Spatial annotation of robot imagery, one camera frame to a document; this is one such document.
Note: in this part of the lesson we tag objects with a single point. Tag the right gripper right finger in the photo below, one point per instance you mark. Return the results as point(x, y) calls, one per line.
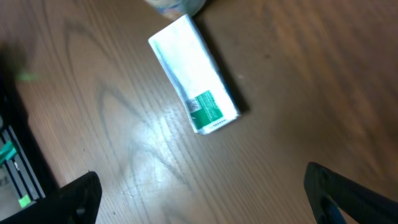
point(330, 193)

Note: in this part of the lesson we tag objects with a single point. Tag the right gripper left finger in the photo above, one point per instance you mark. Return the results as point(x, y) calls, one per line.
point(76, 202)

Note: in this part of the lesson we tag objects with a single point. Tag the white green medicine box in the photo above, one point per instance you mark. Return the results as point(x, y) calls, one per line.
point(196, 77)

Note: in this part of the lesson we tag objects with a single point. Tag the green lid jar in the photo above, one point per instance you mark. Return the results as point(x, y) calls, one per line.
point(173, 9)

